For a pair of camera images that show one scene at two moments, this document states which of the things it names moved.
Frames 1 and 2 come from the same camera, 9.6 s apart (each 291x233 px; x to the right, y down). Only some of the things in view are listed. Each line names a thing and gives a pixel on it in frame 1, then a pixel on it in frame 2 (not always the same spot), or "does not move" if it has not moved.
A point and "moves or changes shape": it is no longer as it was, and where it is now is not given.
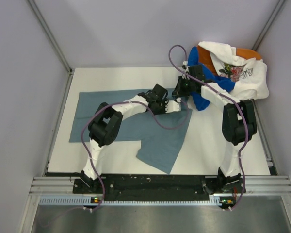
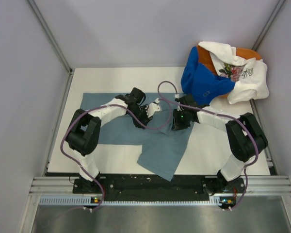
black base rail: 157,186 does not move
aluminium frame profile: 254,185 does not move
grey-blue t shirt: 160,134 moves or changes shape
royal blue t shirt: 200,102 does not move
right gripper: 178,91 → 177,124
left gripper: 163,110 → 145,120
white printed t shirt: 250,75 does not move
